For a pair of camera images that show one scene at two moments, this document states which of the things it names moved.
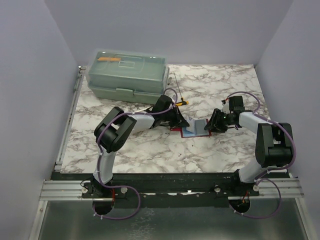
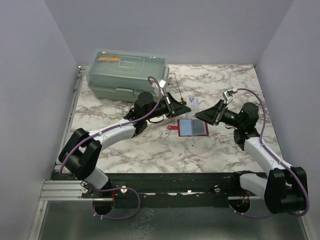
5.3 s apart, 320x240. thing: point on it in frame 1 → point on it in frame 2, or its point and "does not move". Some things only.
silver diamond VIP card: (191, 127) → (193, 102)
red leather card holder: (198, 130) does not move
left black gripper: (179, 121) → (174, 108)
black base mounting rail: (178, 191) does not move
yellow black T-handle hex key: (182, 102) does not move
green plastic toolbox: (129, 76) does not move
